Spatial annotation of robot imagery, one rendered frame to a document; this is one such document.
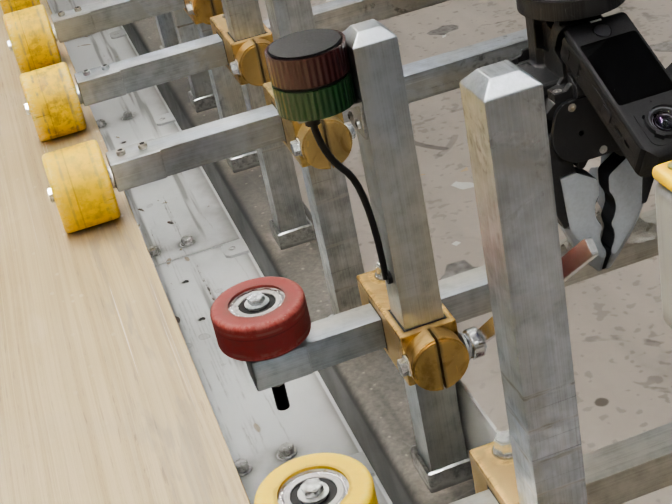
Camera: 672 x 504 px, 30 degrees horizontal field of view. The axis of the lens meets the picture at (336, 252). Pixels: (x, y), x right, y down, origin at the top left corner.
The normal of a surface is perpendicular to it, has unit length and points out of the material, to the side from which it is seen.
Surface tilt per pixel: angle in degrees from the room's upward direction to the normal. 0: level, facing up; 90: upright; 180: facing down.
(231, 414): 0
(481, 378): 0
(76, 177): 51
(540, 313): 90
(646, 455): 0
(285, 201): 90
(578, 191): 90
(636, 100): 28
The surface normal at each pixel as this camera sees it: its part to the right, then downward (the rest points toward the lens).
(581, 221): 0.30, 0.43
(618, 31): 0.00, -0.55
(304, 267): -0.18, -0.85
